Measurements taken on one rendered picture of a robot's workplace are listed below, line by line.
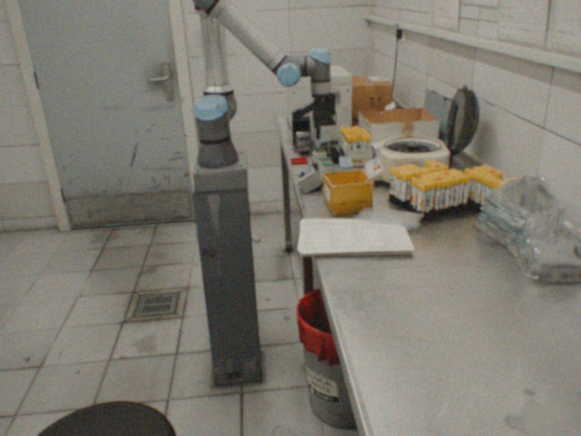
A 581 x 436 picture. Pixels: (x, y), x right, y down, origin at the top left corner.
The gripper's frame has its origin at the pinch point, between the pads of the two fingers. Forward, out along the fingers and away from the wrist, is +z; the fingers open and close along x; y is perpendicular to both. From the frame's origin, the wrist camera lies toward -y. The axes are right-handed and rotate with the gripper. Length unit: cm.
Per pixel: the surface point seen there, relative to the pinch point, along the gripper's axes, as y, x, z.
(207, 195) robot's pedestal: -42.0, -14.9, 11.3
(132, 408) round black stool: -57, -97, 32
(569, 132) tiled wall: 57, -67, -18
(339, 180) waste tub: 2.8, -33.1, 2.5
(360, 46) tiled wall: 54, 169, -17
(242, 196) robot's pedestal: -29.4, -15.0, 12.6
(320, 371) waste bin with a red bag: -6, -43, 71
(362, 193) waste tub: 8.0, -45.5, 2.8
